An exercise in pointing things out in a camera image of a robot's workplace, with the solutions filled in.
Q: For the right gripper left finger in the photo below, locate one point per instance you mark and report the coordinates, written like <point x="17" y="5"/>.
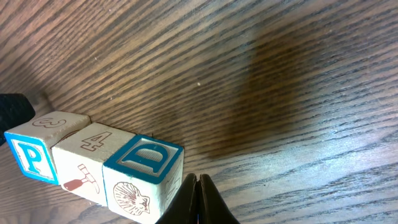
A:
<point x="183" y="207"/>

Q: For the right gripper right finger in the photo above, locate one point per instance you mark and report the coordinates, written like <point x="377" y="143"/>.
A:
<point x="212" y="208"/>

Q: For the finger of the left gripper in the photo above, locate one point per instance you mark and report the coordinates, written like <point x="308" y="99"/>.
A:
<point x="15" y="110"/>

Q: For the blue letter P block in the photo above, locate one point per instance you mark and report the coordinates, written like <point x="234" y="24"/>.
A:
<point x="31" y="143"/>

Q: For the white block teal side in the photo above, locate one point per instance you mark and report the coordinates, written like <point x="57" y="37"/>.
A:
<point x="142" y="178"/>

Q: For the white block hammer picture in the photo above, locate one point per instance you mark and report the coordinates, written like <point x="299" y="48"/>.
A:
<point x="79" y="159"/>

